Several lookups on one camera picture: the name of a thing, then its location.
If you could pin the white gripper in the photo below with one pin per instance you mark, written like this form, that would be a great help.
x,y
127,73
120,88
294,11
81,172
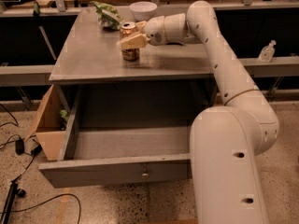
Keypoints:
x,y
154,29

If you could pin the orange soda can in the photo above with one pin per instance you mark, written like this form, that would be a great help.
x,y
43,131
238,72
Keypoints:
x,y
128,28

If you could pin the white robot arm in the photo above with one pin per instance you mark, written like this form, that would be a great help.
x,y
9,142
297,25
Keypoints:
x,y
224,140

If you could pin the grey cabinet counter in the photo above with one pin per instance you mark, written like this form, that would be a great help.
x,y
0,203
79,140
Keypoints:
x,y
163,76

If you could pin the open grey drawer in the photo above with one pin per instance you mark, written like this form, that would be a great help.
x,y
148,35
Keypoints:
x,y
103,146

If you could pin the white ceramic bowl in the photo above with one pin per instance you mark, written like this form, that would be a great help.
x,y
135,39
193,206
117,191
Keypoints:
x,y
143,11

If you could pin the green chip bag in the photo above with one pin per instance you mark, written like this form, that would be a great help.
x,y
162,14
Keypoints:
x,y
108,16

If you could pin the clear sanitizer bottle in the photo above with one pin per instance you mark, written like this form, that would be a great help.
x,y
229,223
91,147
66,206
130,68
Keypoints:
x,y
267,52

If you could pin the cardboard box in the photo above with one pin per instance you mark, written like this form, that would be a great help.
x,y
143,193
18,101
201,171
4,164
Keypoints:
x,y
47,124

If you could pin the black power adapter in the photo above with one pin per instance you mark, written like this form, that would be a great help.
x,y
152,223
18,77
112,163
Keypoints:
x,y
19,146

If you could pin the black tripod leg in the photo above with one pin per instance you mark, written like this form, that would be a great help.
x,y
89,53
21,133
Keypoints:
x,y
13,191

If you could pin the grey side rail shelf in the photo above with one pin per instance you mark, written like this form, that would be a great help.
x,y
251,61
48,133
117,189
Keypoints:
x,y
28,75

